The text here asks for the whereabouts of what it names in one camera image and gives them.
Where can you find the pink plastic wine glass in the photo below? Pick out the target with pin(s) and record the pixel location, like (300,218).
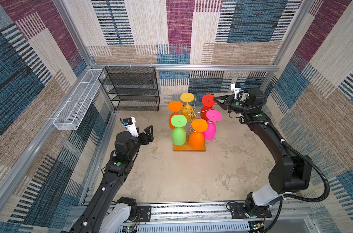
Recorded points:
(212,116)

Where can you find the gold wire wine glass rack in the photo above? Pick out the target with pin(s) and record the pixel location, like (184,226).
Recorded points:
(191,128)

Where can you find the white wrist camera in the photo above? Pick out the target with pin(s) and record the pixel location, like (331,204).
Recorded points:
(238,90)
(130,125)

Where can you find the green plastic wine glass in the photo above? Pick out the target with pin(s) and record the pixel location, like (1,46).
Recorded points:
(179,136)

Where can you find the orange front wine glass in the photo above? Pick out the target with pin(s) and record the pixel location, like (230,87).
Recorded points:
(197,139)

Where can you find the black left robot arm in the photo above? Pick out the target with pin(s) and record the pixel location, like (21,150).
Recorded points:
(94,219)

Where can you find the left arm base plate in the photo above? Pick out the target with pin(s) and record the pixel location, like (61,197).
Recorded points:
(141,214)

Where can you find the yellow plastic wine glass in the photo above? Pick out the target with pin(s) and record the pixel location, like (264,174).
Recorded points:
(187,109)

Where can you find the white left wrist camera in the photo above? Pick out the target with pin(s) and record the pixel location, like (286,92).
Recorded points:
(130,125)

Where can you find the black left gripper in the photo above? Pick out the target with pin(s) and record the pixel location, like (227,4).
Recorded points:
(148,138)

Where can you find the red plastic wine glass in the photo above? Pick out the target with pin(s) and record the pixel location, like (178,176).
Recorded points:
(208,104)

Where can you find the white wire mesh basket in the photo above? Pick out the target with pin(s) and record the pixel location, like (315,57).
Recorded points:
(71,115)

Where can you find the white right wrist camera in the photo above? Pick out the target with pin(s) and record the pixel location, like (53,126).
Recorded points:
(238,90)

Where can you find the black mesh shelf rack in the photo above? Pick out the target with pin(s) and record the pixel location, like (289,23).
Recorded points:
(131,88)

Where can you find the orange wine glass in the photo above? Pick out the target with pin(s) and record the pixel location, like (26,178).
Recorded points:
(175,107)
(197,139)

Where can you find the orange back wine glass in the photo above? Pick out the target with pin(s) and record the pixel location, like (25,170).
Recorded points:
(175,107)

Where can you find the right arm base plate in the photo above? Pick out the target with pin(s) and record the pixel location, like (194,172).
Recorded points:
(239,210)

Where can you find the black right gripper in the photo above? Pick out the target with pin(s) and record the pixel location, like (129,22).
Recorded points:
(227,101)

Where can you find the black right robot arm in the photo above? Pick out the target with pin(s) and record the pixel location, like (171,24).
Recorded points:
(292,170)

